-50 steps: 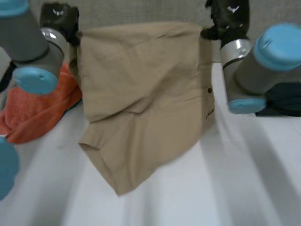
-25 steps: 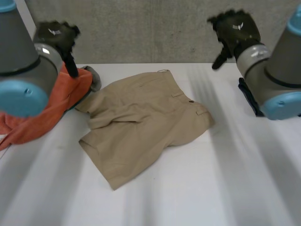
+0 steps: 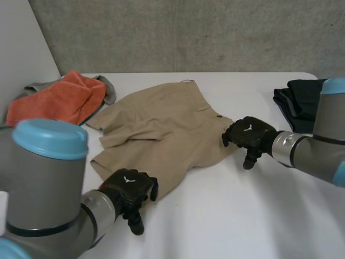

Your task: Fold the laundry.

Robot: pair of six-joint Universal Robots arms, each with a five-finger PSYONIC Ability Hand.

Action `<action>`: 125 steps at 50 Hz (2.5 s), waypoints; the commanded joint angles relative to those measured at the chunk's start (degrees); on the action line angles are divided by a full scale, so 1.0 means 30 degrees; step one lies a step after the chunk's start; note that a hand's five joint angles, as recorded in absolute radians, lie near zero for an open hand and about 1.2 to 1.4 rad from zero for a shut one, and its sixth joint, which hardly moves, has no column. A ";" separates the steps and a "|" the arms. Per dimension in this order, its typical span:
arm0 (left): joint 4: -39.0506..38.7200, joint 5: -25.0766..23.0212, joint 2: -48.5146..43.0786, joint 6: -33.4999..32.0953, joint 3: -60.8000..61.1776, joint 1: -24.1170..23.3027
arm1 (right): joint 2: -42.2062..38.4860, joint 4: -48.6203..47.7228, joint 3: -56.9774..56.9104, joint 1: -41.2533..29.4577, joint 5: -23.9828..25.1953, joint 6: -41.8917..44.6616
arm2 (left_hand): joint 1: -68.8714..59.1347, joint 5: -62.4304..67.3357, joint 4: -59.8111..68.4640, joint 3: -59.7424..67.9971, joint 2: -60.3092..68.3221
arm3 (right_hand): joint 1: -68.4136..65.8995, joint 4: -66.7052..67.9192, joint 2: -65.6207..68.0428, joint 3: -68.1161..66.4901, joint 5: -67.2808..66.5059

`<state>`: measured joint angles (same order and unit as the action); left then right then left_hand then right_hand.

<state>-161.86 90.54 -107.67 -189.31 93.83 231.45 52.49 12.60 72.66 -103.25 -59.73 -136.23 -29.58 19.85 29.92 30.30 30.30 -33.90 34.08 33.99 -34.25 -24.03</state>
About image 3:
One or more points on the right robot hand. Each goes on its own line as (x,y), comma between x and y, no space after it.
(246,132)

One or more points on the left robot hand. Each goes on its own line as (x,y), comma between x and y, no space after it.
(129,186)

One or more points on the beige shorts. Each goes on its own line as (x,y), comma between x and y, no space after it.
(164,126)

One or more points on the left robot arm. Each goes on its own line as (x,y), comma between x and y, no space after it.
(45,189)

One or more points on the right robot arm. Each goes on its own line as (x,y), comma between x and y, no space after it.
(310,140)

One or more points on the dark blue cloth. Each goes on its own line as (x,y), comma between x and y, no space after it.
(299,105)

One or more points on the grey towel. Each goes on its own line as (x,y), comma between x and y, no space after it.
(109,90)

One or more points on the coral towel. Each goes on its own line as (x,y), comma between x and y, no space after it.
(56,99)

